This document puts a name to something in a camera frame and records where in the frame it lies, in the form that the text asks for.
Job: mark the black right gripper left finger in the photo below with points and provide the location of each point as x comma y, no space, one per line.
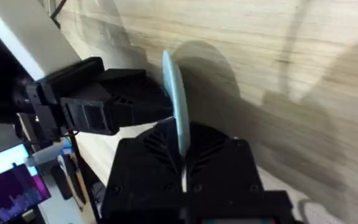
145,168

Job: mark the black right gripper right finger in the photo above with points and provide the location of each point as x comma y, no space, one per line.
222,165

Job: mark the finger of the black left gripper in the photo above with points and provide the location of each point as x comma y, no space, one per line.
132,84
117,113

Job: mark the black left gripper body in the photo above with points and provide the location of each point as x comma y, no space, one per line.
8,90

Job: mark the light blue plate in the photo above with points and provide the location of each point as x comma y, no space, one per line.
175,96

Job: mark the computer monitor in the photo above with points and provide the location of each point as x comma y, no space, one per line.
9,183

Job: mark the white shoe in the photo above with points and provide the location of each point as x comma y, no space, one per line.
320,213

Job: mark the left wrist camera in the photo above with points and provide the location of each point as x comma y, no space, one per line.
73,76

